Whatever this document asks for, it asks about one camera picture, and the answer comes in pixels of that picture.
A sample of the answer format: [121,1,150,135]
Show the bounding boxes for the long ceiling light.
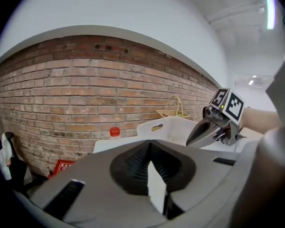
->
[262,0,276,30]

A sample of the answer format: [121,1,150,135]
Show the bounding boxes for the person's right forearm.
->
[242,107,282,135]

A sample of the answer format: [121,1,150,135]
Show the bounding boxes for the white ceiling pipes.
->
[208,0,266,25]

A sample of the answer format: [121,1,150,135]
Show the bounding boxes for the black mesh office chair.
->
[0,105,36,194]

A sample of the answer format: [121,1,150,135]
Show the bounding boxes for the yellow wire basket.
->
[156,95,191,120]

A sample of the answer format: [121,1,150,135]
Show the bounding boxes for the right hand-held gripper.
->
[186,87,247,147]

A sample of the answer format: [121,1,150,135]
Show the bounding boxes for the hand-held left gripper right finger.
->
[150,140,239,220]

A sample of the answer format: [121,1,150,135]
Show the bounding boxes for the clear bottle red cap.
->
[108,126,121,141]

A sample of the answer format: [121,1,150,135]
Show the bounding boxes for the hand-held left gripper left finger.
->
[29,139,168,228]

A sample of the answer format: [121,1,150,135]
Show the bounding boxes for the white crumpled cloth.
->
[0,131,15,181]

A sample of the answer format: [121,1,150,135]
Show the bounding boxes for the white plastic bin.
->
[136,116,201,145]

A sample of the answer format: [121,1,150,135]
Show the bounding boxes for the red fire extinguisher box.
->
[52,159,76,175]

